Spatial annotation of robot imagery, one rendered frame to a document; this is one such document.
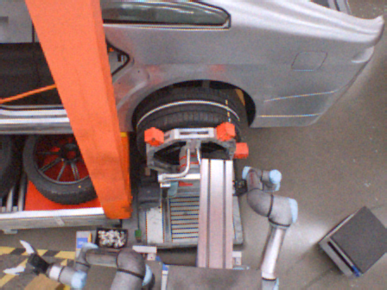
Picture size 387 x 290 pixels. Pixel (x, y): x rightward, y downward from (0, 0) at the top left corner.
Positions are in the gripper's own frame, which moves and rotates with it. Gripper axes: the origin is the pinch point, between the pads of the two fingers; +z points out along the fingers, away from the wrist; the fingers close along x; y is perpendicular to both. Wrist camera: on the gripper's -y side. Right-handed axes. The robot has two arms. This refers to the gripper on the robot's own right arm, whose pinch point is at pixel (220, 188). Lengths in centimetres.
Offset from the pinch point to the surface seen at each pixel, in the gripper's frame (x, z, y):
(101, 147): 6, 63, 74
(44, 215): -4, 116, -44
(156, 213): -11, 38, -75
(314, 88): -45, -56, 39
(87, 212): -4, 86, -44
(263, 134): -81, -60, -82
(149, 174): -29, 42, -40
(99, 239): 19, 76, -30
